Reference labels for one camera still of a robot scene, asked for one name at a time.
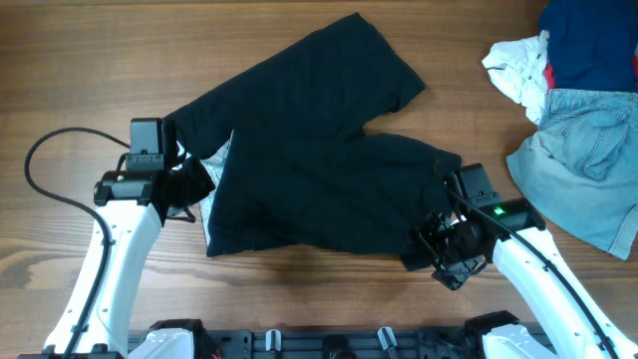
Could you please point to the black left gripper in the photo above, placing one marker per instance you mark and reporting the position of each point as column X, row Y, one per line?
column 203, row 184

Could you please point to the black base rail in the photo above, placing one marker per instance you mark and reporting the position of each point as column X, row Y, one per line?
column 426, row 343

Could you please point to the navy blue garment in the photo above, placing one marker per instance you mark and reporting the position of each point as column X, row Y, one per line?
column 591, row 44

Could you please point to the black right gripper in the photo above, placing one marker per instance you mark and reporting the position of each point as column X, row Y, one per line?
column 451, row 273

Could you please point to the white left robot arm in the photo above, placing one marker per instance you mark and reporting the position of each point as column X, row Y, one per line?
column 154, row 181

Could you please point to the black shorts garment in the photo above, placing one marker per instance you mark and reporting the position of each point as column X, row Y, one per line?
column 298, row 167

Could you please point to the light blue denim garment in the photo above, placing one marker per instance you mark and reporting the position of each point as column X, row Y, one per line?
column 579, row 169

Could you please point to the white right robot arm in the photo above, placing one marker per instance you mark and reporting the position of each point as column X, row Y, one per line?
column 484, row 230

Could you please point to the white printed cloth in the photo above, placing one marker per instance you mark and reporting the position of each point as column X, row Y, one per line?
column 516, row 68

